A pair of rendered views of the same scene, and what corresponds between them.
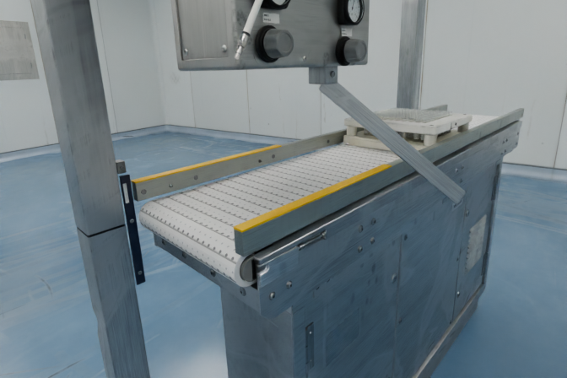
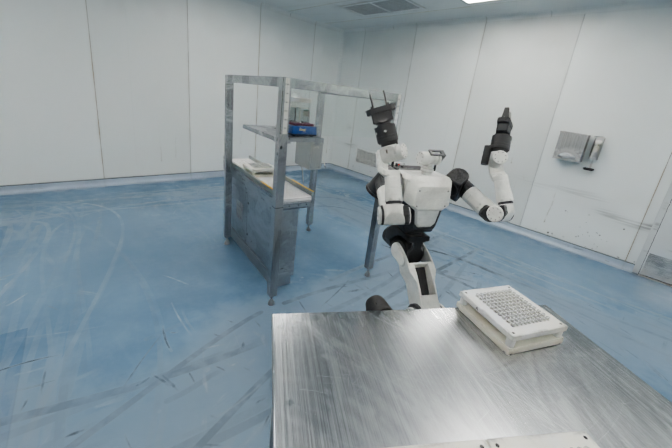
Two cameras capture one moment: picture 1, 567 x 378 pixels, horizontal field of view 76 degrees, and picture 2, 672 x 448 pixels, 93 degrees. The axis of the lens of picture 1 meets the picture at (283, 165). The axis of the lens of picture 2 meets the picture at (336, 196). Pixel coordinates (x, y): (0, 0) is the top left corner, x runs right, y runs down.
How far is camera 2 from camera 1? 2.35 m
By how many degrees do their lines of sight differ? 78
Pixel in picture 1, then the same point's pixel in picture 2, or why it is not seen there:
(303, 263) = not seen: hidden behind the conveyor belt
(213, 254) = (306, 198)
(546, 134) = (184, 155)
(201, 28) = (315, 164)
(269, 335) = (291, 220)
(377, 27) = (42, 77)
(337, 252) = not seen: hidden behind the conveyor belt
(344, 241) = not seen: hidden behind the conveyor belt
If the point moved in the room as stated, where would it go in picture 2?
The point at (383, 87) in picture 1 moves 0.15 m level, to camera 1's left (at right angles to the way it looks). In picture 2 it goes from (60, 129) to (48, 130)
